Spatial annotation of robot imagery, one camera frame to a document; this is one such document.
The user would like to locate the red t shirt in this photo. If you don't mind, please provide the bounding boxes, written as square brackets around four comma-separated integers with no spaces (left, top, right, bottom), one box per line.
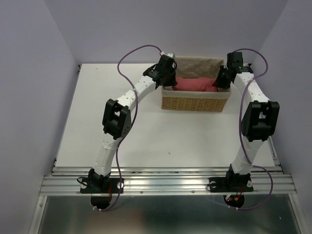
[172,77,218,92]

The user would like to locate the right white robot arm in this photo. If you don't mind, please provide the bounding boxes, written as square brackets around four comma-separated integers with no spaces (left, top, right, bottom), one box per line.
[207,49,280,193]

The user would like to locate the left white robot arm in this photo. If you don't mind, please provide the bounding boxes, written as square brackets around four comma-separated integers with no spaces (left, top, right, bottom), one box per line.
[77,53,177,194]

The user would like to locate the wicker basket with liner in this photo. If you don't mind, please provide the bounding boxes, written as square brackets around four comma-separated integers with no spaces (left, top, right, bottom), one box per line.
[161,57,232,112]

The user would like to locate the aluminium mounting rail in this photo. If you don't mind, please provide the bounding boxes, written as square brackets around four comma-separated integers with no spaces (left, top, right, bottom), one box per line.
[39,166,297,196]

